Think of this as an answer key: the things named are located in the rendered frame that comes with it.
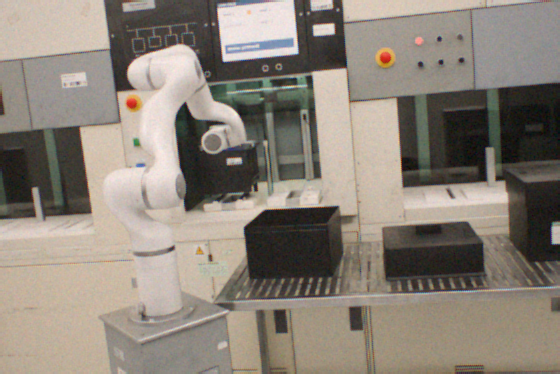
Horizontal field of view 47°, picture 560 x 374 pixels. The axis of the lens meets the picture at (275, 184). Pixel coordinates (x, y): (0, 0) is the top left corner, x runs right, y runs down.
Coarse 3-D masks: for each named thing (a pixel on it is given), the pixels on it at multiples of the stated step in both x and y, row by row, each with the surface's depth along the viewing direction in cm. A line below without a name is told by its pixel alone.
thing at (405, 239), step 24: (384, 240) 204; (408, 240) 200; (432, 240) 198; (456, 240) 195; (480, 240) 193; (384, 264) 211; (408, 264) 194; (432, 264) 193; (456, 264) 192; (480, 264) 191
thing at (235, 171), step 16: (256, 144) 281; (208, 160) 270; (224, 160) 269; (240, 160) 268; (256, 160) 284; (208, 176) 271; (224, 176) 270; (240, 176) 269; (256, 176) 280; (208, 192) 272; (224, 192) 271; (240, 192) 270
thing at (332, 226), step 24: (264, 216) 233; (288, 216) 233; (312, 216) 231; (336, 216) 219; (264, 240) 207; (288, 240) 206; (312, 240) 204; (336, 240) 216; (264, 264) 209; (288, 264) 207; (312, 264) 205; (336, 264) 214
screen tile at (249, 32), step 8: (248, 8) 237; (224, 16) 239; (232, 16) 238; (240, 16) 238; (248, 16) 237; (248, 24) 238; (224, 32) 240; (232, 32) 239; (240, 32) 239; (248, 32) 238; (224, 40) 240
